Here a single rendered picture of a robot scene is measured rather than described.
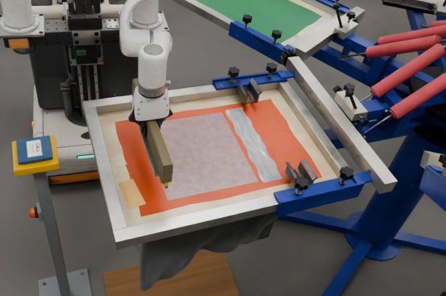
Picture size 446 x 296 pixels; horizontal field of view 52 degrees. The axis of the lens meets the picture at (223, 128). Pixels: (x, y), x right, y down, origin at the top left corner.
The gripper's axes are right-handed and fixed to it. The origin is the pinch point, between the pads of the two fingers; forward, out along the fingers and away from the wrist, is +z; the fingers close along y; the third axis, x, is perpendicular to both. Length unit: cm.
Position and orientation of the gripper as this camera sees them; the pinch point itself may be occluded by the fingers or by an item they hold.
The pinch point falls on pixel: (150, 128)
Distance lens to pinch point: 140.2
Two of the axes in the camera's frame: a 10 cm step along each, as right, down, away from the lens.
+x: 3.4, 6.8, -6.4
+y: -9.3, 1.5, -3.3
